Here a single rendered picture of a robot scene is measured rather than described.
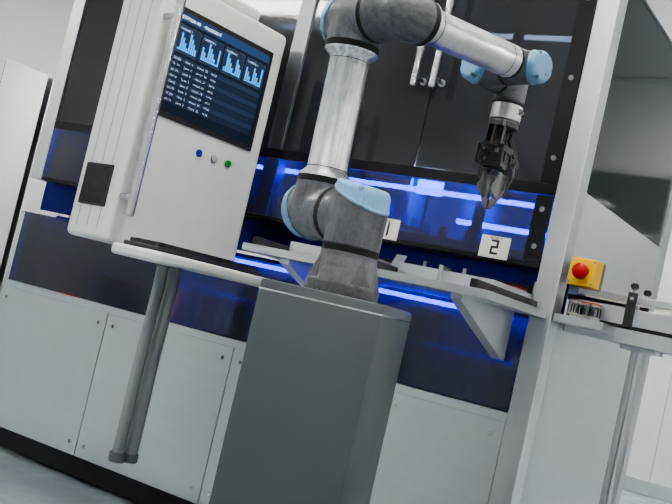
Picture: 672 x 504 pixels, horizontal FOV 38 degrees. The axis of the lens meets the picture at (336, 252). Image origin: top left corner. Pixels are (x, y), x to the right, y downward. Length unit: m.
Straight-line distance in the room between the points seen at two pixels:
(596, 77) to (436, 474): 1.13
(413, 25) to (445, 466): 1.20
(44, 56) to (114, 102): 5.61
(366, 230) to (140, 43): 1.09
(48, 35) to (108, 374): 5.34
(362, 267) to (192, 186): 1.03
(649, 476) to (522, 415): 4.67
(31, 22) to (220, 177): 5.50
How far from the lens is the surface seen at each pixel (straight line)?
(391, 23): 2.01
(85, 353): 3.44
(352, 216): 1.90
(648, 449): 7.21
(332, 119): 2.05
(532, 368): 2.57
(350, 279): 1.88
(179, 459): 3.14
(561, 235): 2.59
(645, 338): 2.60
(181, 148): 2.79
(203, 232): 2.88
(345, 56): 2.07
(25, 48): 8.24
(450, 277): 2.39
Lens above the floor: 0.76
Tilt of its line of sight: 3 degrees up
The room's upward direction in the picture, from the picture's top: 13 degrees clockwise
